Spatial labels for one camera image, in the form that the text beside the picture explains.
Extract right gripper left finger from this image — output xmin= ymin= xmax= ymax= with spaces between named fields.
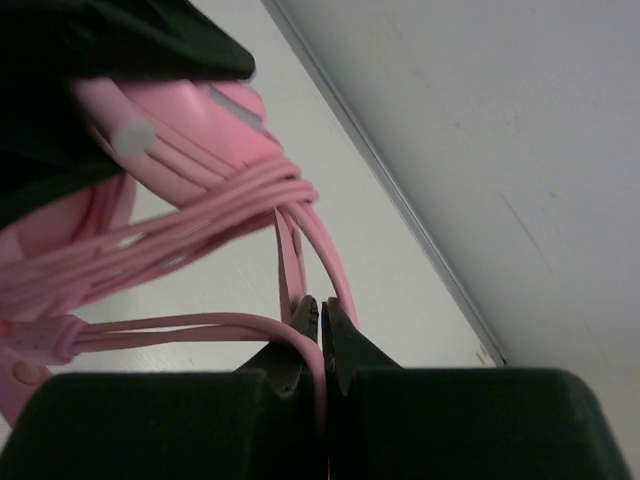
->
xmin=8 ymin=294 xmax=321 ymax=480

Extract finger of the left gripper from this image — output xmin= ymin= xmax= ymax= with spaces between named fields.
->
xmin=1 ymin=1 xmax=255 ymax=226

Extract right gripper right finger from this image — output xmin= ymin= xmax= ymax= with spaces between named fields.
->
xmin=322 ymin=299 xmax=631 ymax=479

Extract pink headphones with cable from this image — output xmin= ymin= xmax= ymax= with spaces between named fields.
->
xmin=1 ymin=78 xmax=354 ymax=426

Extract aluminium table frame rail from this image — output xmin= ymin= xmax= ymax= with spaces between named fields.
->
xmin=263 ymin=1 xmax=507 ymax=367

